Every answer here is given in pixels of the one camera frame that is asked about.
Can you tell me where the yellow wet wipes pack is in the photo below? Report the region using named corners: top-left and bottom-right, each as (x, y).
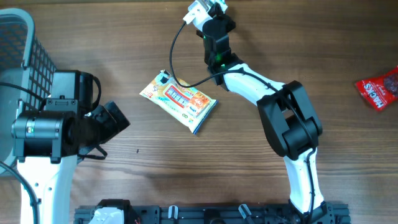
top-left (140, 70), bottom-right (218, 134)

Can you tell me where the red candy bag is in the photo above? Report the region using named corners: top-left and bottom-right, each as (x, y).
top-left (355, 67), bottom-right (397, 111)

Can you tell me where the teal tissue pack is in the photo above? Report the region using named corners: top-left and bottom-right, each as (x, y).
top-left (214, 0), bottom-right (228, 7)

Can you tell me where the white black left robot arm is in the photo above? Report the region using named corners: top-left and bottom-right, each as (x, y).
top-left (11, 70), bottom-right (130, 223)

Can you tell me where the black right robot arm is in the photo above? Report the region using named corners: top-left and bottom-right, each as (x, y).
top-left (184, 1), bottom-right (324, 223)

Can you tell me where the white barcode scanner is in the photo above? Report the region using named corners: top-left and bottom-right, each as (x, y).
top-left (197, 23), bottom-right (205, 38)

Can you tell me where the grey black shopping basket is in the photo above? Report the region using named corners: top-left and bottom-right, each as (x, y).
top-left (1, 8), bottom-right (57, 167)

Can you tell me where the black right camera cable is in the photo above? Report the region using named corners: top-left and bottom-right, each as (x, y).
top-left (169, 21), bottom-right (317, 224)

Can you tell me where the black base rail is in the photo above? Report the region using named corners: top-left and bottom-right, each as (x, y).
top-left (73, 198), bottom-right (351, 224)

